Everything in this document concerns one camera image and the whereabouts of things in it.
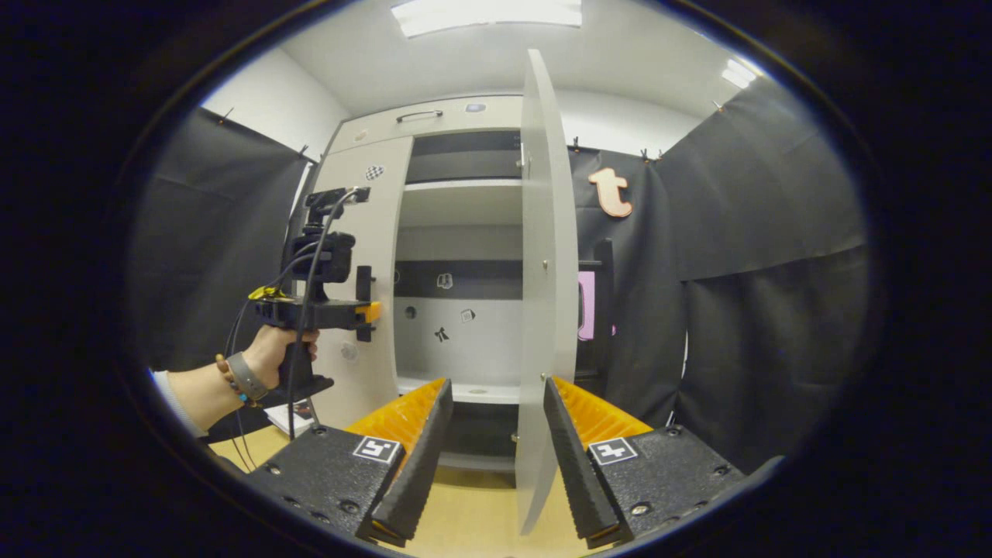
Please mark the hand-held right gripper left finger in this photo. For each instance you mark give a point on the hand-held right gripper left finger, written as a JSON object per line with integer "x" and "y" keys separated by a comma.
{"x": 422, "y": 473}

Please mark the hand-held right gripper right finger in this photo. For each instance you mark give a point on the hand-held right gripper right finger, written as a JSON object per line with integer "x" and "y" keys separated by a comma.
{"x": 577, "y": 473}

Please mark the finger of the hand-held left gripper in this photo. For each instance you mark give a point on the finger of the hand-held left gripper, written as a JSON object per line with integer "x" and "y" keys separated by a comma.
{"x": 370, "y": 311}

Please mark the grey cabinet door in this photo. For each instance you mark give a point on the grey cabinet door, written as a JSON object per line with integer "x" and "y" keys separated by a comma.
{"x": 380, "y": 232}
{"x": 546, "y": 232}

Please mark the grey double-door shoe cabinet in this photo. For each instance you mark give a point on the grey double-door shoe cabinet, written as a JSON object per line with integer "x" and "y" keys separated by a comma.
{"x": 465, "y": 349}

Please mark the white cabinet shelf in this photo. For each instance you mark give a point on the white cabinet shelf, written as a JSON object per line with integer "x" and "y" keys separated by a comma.
{"x": 465, "y": 203}
{"x": 488, "y": 391}

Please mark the grey cabinet drawer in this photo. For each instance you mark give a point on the grey cabinet drawer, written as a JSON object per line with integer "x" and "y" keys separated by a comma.
{"x": 449, "y": 128}

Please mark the grey wristband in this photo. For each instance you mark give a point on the grey wristband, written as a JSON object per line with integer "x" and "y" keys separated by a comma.
{"x": 248, "y": 376}

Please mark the white printed booklet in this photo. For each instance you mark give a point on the white printed booklet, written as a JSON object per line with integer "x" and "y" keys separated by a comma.
{"x": 288, "y": 420}

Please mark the black backdrop cloth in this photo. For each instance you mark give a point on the black backdrop cloth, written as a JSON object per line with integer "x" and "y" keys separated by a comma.
{"x": 759, "y": 310}

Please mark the small ceiling light panel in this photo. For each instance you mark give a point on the small ceiling light panel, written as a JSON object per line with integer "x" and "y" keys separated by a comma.
{"x": 738, "y": 74}

